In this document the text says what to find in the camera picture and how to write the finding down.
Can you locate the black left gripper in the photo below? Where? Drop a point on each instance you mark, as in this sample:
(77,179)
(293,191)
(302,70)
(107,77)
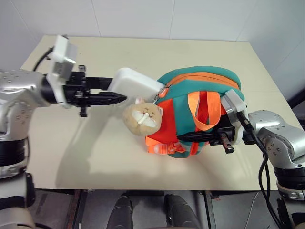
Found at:
(76,90)

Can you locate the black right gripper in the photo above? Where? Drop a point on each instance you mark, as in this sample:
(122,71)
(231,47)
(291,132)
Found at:
(225,134)

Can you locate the white rectangular box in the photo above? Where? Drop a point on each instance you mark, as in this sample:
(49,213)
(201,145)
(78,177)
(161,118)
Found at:
(133,82)

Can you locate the teal and orange backpack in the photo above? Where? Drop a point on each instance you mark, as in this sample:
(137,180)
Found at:
(202,95)

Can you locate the beige plush cat toy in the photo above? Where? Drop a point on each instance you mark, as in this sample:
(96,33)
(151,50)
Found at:
(143,117)

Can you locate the dark rounded shape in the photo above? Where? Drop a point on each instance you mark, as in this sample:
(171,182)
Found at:
(177,211)
(120,213)

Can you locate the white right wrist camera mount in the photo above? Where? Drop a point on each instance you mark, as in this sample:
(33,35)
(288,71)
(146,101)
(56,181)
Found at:
(234,100)

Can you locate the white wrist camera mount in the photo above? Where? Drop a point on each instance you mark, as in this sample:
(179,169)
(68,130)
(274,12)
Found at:
(60,59)
(234,100)

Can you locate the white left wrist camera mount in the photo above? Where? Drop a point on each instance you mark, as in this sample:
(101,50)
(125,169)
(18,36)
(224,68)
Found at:
(60,59)

